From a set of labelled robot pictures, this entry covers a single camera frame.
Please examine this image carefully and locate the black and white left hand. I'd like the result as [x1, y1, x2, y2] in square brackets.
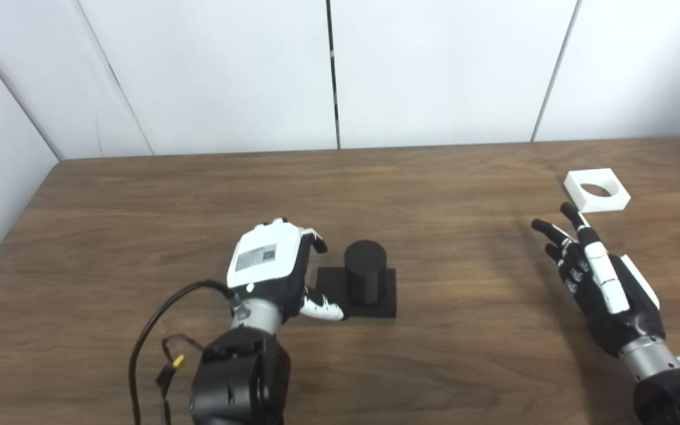
[226, 218, 345, 322]

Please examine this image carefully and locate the black and white right hand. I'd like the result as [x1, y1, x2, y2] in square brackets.
[532, 202, 666, 358]

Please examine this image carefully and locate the black peg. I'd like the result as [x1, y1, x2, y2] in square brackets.
[315, 240, 397, 319]

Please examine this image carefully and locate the white square piece with hole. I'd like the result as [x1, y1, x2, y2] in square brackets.
[564, 168, 632, 213]

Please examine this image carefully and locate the thick black left wrist cable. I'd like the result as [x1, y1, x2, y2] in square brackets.
[129, 280, 237, 425]

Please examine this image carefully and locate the thin cable with yellow tag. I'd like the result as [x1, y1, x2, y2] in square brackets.
[156, 335, 205, 425]

